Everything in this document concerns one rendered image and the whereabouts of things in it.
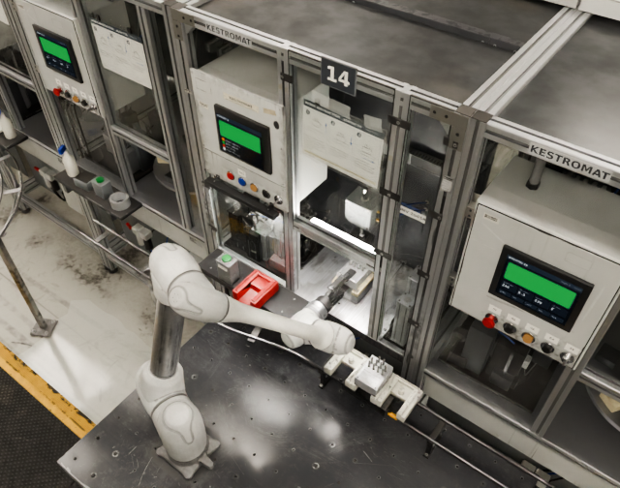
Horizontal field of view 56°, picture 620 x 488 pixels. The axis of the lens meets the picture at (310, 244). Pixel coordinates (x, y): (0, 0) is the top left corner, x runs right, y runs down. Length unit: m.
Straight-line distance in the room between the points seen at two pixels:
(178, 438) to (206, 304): 0.59
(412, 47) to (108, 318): 2.58
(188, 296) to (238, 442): 0.83
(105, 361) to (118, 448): 1.16
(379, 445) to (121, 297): 2.07
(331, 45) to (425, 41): 0.29
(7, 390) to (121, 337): 0.65
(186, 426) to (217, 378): 0.44
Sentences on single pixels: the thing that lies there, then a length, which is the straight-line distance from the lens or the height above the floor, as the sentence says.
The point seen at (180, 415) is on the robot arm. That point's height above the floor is 0.95.
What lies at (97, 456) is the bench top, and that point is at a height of 0.68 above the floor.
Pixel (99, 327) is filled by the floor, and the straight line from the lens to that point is 3.77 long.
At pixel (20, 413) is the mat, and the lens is 3.58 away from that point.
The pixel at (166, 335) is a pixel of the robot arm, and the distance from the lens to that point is 2.11.
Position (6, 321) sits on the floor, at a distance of 4.02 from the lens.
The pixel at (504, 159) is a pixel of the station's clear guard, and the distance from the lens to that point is 1.61.
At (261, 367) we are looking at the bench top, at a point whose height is 0.68.
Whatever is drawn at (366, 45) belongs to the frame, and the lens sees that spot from 1.90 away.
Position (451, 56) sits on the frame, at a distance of 1.88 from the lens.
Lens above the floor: 2.86
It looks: 45 degrees down
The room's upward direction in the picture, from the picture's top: straight up
